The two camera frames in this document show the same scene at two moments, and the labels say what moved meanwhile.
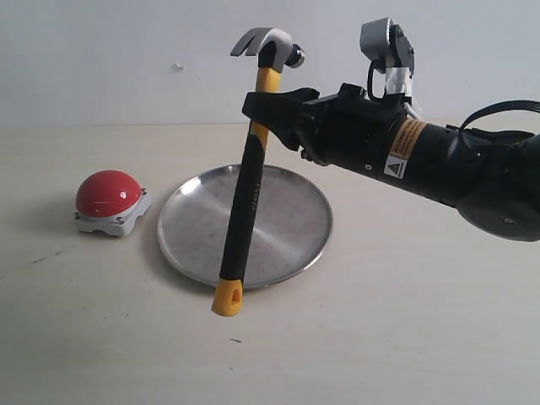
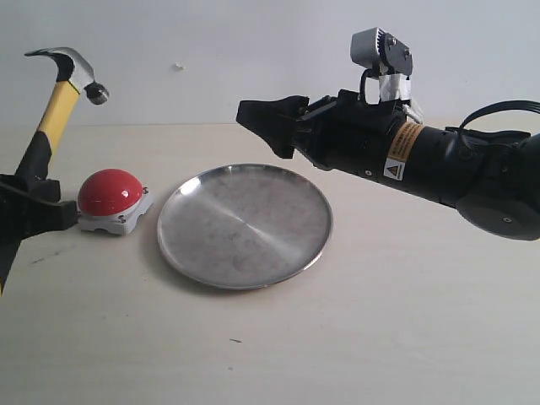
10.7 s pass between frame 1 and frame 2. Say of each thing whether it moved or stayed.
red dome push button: stayed
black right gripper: stayed
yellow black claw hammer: moved
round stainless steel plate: stayed
